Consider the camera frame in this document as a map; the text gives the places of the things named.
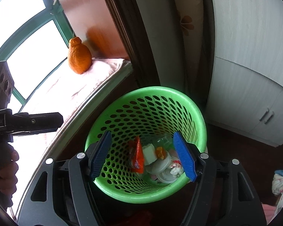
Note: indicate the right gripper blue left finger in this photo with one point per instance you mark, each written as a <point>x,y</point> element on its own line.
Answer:
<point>60,192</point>

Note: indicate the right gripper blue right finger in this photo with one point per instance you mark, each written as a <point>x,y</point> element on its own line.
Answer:
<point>242,204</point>

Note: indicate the red white paper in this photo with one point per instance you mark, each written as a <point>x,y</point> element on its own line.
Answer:
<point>176,168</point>

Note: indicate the orange peel piece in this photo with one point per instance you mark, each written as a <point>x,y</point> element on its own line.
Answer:
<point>160,152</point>

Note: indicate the white styrofoam block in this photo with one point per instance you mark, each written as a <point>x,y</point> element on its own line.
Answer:
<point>149,154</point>

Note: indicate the red snack wrapper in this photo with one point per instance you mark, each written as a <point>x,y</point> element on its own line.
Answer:
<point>136,155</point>

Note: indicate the clear plastic cup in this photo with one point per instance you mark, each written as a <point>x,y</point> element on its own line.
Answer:
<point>165,141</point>

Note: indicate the green perforated trash basket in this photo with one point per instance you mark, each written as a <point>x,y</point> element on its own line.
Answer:
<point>147,113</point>

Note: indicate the left human hand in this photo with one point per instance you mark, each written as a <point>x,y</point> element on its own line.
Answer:
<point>8,179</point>

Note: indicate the crumpled floral cloth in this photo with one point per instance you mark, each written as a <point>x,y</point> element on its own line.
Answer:
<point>271,212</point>

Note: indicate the large orange citrus fruit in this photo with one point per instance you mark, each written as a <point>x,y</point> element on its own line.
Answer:
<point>79,56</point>

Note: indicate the white wardrobe cabinet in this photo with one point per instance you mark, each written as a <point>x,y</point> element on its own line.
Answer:
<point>246,93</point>

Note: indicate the green window frame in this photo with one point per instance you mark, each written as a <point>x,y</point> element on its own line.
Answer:
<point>34,36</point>

